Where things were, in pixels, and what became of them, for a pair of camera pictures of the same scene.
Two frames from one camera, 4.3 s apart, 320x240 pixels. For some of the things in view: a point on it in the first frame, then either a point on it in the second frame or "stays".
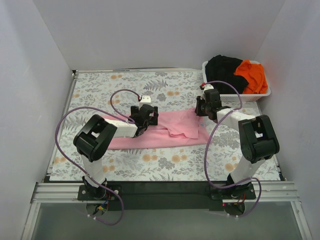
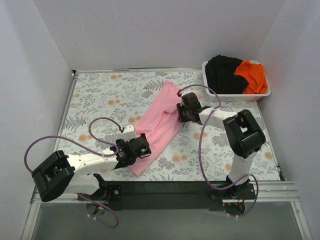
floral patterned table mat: [142, 126] stays
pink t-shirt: [184, 128] -> [161, 119]
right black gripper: [199, 106] -> [182, 113]
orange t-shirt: [254, 74] stays
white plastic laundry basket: [244, 97] stays
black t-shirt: [220, 68] stays
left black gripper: [152, 114] -> [139, 146]
